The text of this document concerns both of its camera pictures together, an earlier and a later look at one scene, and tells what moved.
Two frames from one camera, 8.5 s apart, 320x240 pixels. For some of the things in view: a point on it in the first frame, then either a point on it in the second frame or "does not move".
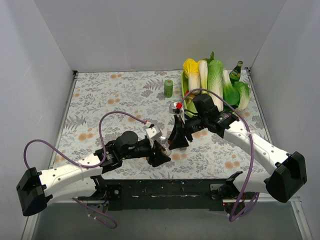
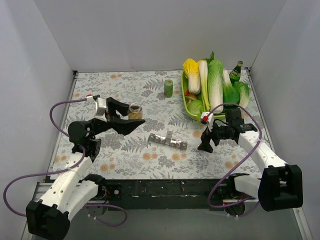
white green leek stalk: (203, 75) does not move
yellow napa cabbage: (191, 71) does not move
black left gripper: (152, 151) -> (108, 117)
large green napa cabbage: (216, 83) does not move
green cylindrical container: (168, 85) does not move
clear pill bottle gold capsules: (165, 148) -> (135, 111)
